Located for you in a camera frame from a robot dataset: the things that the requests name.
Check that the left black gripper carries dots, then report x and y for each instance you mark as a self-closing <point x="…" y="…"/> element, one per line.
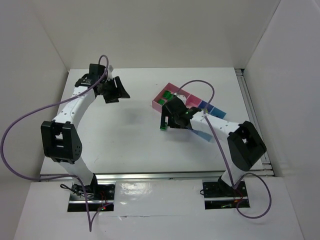
<point x="114" y="89"/>

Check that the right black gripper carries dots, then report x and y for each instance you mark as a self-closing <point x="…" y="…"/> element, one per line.
<point x="170" y="116"/>

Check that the green lego plate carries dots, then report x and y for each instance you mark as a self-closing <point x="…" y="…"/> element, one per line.
<point x="161" y="101"/>

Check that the green curved lego top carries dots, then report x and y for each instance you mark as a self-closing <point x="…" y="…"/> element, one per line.
<point x="163" y="128"/>

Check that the green stepped lego block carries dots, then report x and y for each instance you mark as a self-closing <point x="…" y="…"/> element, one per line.
<point x="167" y="95"/>

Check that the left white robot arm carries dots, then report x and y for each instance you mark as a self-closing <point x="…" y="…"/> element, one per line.
<point x="60" y="138"/>

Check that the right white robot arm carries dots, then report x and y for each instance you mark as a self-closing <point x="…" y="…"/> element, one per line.
<point x="240" y="144"/>

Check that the large pink bin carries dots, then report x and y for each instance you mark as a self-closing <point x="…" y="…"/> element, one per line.
<point x="169" y="87"/>

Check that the small pink bin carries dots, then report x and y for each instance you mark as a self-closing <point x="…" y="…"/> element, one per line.
<point x="192" y="101"/>

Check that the purple bin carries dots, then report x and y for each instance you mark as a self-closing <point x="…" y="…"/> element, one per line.
<point x="205" y="106"/>

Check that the light blue bin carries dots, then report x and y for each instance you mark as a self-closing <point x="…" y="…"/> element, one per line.
<point x="216" y="112"/>

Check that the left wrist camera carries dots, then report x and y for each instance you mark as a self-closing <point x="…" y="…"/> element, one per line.
<point x="109" y="72"/>

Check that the aluminium rail front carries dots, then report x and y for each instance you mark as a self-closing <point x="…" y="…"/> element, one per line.
<point x="149" y="176"/>

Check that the aluminium rail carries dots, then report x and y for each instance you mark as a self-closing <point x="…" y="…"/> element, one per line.
<point x="149" y="176"/>
<point x="265" y="160"/>

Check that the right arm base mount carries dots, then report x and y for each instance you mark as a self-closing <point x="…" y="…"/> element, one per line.
<point x="215" y="198"/>

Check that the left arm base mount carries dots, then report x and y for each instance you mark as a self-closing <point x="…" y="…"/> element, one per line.
<point x="102" y="200"/>

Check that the aluminium rail right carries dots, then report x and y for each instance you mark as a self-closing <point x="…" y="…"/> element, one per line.
<point x="265" y="160"/>

